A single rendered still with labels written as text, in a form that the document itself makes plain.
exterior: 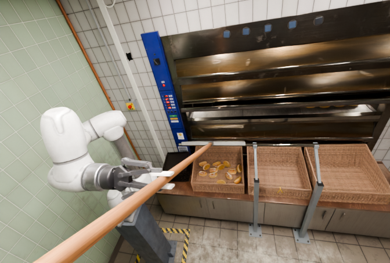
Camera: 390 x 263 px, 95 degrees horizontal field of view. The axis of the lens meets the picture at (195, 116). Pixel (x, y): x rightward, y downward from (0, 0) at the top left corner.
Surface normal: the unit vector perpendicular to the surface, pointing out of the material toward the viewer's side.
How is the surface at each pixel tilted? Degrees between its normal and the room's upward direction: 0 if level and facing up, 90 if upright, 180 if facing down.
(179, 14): 90
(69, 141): 79
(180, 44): 90
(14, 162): 90
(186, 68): 70
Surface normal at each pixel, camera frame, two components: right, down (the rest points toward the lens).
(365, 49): -0.23, 0.27
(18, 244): 0.97, -0.04
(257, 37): -0.18, 0.59
